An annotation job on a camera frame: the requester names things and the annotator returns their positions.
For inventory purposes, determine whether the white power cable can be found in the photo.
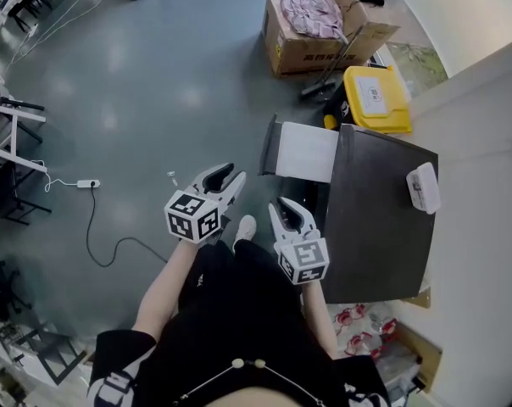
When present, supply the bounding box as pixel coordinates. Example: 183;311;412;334
30;159;80;194

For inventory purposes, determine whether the white table frame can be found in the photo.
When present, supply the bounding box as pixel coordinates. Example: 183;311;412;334
0;86;49;174

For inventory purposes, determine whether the pile of pink packets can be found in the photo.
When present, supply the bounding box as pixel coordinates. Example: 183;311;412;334
278;0;345;40

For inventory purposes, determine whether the person's black clothing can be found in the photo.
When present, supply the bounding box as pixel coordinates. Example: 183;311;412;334
86;238;393;407

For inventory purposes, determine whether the person's white shoe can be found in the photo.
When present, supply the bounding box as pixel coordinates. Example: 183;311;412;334
231;215;258;250

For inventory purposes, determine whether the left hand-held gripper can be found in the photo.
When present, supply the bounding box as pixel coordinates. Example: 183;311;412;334
164;162;248;244

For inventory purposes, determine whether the black metal rack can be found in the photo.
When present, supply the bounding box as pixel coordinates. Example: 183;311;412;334
0;318;89;387

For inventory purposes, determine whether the white detergent drawer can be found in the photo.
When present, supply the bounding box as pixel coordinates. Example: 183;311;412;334
258;114;341;185

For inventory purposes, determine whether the yellow-lidded black bin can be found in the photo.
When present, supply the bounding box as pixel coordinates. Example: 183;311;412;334
323;64;414;136

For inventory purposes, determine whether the person's left forearm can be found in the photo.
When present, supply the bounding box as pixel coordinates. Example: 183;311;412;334
131;237;198;339

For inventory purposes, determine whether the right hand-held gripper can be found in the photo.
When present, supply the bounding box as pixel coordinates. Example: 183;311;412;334
267;196;331;287

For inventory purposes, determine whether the small brown cardboard box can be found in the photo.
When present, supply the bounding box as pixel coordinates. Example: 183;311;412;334
376;319;444;394

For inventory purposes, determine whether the red floral plastic bag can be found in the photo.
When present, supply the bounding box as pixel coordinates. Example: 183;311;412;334
326;302;411;360

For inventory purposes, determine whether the large brown cardboard box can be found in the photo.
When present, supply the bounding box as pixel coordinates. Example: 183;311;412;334
261;0;402;79

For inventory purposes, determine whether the person's right forearm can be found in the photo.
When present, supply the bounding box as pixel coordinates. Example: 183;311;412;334
299;281;340;360

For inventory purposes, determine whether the black power cable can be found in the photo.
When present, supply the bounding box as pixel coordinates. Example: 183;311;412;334
85;186;169;269

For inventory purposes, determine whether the white rectangular box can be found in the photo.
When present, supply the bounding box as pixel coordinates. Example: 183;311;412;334
405;161;442;216

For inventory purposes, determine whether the long-handled broom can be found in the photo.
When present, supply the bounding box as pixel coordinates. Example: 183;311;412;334
298;25;365;103

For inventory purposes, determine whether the beaded necklace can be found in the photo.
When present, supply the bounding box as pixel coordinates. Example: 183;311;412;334
170;356;326;407

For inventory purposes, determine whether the dark grey washing machine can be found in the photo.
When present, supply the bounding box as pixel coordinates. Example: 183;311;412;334
314;123;440;305

